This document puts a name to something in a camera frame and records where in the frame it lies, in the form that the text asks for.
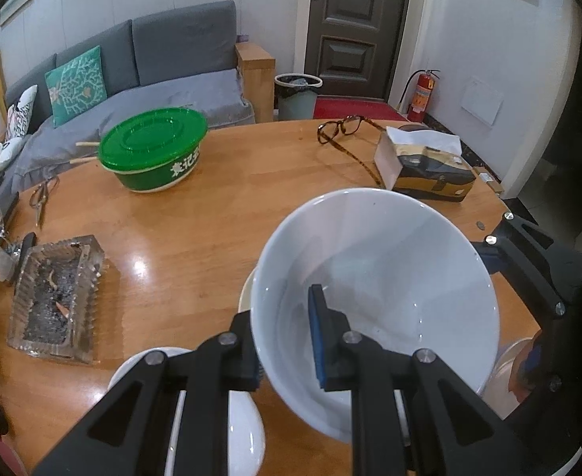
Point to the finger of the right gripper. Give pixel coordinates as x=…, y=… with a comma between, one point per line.
x=545, y=273

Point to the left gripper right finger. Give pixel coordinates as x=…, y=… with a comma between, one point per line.
x=410, y=414

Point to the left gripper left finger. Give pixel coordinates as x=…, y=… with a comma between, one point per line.
x=91, y=448

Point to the wide white shallow bowl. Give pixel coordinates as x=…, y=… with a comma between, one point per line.
x=192, y=414

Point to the deep white bowl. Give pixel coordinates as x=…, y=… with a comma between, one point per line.
x=400, y=271

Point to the cream bowl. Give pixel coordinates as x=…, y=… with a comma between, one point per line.
x=244, y=302

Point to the white oval plate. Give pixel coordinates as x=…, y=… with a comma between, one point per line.
x=496, y=393

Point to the glass ashtray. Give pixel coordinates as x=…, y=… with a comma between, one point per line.
x=53, y=308

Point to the tissue box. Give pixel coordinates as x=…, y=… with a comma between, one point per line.
x=423, y=163

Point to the red fire extinguisher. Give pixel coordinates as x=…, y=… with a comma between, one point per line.
x=425, y=84

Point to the tortoiseshell eyeglasses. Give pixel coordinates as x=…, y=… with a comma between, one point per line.
x=328, y=131

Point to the red door mat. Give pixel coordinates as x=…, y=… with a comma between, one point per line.
x=335, y=107

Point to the green lidded bowl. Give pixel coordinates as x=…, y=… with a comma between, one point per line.
x=154, y=150

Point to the wooden chopsticks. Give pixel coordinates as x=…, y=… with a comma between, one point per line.
x=83, y=158

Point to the grey trash bin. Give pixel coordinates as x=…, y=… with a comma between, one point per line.
x=296, y=95

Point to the dark entrance door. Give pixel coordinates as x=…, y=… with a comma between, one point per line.
x=352, y=45

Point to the white patterned cushion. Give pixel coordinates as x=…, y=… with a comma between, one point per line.
x=20, y=113

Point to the teal patterned cushion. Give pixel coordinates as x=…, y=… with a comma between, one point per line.
x=76, y=86

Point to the grey sofa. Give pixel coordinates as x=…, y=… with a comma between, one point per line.
x=178, y=58

